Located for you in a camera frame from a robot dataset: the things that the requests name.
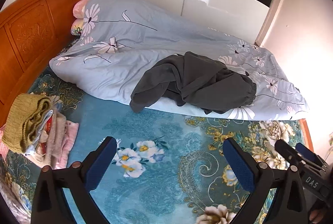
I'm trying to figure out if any teal floral blanket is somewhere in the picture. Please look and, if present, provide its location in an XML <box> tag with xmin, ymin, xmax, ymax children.
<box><xmin>0</xmin><ymin>39</ymin><xmax>313</xmax><ymax>224</ymax></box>

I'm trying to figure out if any white printed folded garment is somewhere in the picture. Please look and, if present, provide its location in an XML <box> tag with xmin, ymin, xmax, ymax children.
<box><xmin>25</xmin><ymin>109</ymin><xmax>56</xmax><ymax>155</ymax></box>

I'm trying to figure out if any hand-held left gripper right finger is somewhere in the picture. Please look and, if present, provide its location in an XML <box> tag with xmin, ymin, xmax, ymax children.
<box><xmin>223</xmin><ymin>138</ymin><xmax>309</xmax><ymax>224</ymax></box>

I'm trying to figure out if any pink pillow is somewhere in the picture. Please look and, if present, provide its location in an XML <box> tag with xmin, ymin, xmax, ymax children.
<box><xmin>72</xmin><ymin>0</ymin><xmax>92</xmax><ymax>19</ymax></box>

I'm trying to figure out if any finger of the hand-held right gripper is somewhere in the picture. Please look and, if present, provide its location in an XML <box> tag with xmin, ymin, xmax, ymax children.
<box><xmin>296</xmin><ymin>142</ymin><xmax>329</xmax><ymax>168</ymax></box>
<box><xmin>275</xmin><ymin>139</ymin><xmax>310</xmax><ymax>170</ymax></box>

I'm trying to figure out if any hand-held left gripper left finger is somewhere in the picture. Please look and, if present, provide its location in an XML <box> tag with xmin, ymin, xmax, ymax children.
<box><xmin>31</xmin><ymin>136</ymin><xmax>118</xmax><ymax>224</ymax></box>

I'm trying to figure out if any pale pink fuzzy garment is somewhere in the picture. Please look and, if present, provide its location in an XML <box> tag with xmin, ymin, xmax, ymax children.
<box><xmin>43</xmin><ymin>109</ymin><xmax>68</xmax><ymax>168</ymax></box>

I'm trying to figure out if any grey-blue floral duvet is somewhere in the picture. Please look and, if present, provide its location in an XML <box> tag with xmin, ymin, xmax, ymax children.
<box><xmin>49</xmin><ymin>0</ymin><xmax>311</xmax><ymax>121</ymax></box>

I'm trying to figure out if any floral pillow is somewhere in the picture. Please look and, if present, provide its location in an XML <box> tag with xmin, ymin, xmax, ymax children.
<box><xmin>71</xmin><ymin>18</ymin><xmax>85</xmax><ymax>36</ymax></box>

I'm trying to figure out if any dark grey garment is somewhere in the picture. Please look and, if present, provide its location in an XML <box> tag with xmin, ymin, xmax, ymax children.
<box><xmin>129</xmin><ymin>51</ymin><xmax>231</xmax><ymax>113</ymax></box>

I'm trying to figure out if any person's right hand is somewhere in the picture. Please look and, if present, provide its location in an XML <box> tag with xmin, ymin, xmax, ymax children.
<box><xmin>308</xmin><ymin>207</ymin><xmax>329</xmax><ymax>224</ymax></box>

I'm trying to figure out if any red checked cloth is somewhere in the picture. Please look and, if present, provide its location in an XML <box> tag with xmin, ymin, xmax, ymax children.
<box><xmin>0</xmin><ymin>124</ymin><xmax>11</xmax><ymax>158</ymax></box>

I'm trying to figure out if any olive knit sweater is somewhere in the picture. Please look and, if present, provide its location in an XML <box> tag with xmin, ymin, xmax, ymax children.
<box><xmin>2</xmin><ymin>93</ymin><xmax>54</xmax><ymax>154</ymax></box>

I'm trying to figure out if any pink folded cloth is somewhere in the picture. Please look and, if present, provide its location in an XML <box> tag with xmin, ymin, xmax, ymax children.
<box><xmin>56</xmin><ymin>120</ymin><xmax>79</xmax><ymax>169</ymax></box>

